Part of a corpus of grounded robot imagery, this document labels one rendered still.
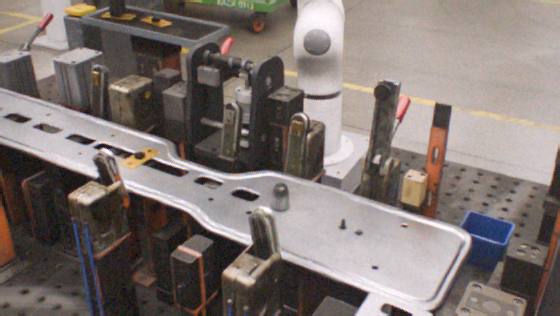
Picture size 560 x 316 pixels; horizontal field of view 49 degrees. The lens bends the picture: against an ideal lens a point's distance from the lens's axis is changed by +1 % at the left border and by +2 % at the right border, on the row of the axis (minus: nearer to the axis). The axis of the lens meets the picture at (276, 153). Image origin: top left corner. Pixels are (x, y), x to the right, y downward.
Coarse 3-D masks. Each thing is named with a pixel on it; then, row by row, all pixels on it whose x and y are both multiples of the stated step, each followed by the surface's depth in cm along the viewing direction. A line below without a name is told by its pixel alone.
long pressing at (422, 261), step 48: (0, 96) 155; (48, 144) 133; (96, 144) 133; (144, 144) 133; (144, 192) 117; (192, 192) 116; (336, 192) 115; (240, 240) 104; (288, 240) 103; (336, 240) 103; (384, 240) 103; (432, 240) 103; (384, 288) 93; (432, 288) 93
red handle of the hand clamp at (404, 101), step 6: (402, 96) 118; (408, 96) 119; (402, 102) 117; (408, 102) 118; (402, 108) 117; (396, 114) 116; (402, 114) 117; (396, 120) 116; (396, 126) 116; (378, 150) 114; (378, 156) 113; (372, 162) 113; (378, 162) 113
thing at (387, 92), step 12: (384, 84) 109; (396, 84) 106; (384, 96) 105; (396, 96) 108; (384, 108) 110; (396, 108) 109; (372, 120) 111; (384, 120) 111; (372, 132) 111; (384, 132) 111; (372, 144) 112; (384, 144) 111; (372, 156) 114; (384, 156) 111
